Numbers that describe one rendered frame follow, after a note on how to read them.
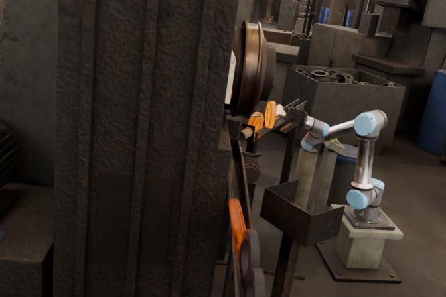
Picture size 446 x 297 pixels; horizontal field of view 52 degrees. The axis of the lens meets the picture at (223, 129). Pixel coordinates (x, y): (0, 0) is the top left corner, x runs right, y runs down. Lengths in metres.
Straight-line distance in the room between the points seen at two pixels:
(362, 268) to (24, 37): 2.28
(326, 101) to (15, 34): 2.85
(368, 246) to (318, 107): 1.92
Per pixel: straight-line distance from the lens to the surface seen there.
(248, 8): 4.90
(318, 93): 4.39
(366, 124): 2.48
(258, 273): 1.39
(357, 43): 6.13
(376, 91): 4.73
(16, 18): 2.65
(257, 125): 2.84
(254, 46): 2.06
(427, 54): 5.98
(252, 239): 1.50
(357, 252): 2.84
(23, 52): 2.66
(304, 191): 3.17
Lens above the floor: 1.52
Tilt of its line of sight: 18 degrees down
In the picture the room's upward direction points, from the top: 8 degrees clockwise
